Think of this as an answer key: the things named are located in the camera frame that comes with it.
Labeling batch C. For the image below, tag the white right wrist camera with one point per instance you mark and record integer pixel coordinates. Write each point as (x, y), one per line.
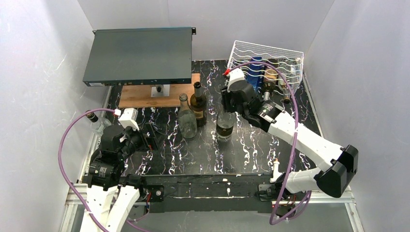
(234, 75)

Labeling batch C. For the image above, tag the clear glass bottle gold label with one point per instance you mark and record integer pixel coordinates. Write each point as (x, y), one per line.
(225, 124)

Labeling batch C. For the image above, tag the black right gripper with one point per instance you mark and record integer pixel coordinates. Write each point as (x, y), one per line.
(227, 100)

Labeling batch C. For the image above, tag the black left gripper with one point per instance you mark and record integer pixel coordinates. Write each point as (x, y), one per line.
(149, 137)

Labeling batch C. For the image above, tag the dark green bottle silver neck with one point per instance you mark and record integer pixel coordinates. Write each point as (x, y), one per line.
(269, 82)

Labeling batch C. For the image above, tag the clear bottle black cap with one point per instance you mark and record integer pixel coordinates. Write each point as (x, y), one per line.
(98, 124)

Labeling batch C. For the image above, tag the wooden board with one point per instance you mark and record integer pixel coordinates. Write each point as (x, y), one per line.
(140, 96)

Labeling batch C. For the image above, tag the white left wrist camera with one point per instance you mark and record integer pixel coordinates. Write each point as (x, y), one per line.
(128, 119)

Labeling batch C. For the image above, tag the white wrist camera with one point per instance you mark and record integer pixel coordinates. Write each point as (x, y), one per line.
(234, 75)
(128, 119)

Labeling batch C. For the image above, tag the white wire wine rack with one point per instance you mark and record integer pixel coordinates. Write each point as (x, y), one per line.
(248, 53)

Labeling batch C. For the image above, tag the grey network switch box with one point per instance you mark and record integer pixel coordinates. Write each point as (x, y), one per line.
(142, 56)

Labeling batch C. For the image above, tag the white plastic peg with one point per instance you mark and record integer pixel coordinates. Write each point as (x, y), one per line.
(275, 174)

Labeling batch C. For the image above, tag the metal stand post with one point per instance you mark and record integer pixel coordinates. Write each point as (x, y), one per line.
(160, 91)

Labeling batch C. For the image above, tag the clear glass bottle tall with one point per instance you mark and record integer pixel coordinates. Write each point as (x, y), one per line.
(186, 118)

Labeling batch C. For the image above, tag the dark wine bottle white label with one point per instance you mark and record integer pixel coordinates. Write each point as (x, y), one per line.
(198, 104)

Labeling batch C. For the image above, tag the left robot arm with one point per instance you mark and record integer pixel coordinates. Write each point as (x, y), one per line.
(110, 196)

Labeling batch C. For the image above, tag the blue rectangular glass bottle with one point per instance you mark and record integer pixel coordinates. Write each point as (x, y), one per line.
(255, 75)

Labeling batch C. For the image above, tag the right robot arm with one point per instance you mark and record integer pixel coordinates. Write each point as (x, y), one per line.
(335, 165)

